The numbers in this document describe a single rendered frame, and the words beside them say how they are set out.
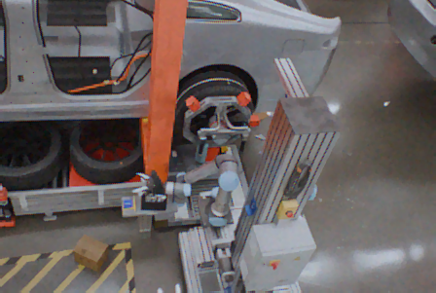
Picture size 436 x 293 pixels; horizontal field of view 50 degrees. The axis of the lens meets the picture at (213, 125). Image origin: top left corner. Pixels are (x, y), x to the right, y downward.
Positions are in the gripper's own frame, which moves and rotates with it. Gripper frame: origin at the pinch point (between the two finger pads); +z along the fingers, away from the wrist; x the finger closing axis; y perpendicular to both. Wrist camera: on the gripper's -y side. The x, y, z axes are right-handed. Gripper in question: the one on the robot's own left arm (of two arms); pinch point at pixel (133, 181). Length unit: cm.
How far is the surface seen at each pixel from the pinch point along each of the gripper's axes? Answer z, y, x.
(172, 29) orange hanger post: -13, -84, 42
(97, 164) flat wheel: 38, 63, 76
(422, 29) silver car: -260, -21, 234
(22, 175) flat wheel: 92, 67, 59
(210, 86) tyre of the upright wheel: -45, -7, 104
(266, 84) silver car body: -92, -2, 125
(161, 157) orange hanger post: -13, 31, 57
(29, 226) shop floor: 89, 118, 50
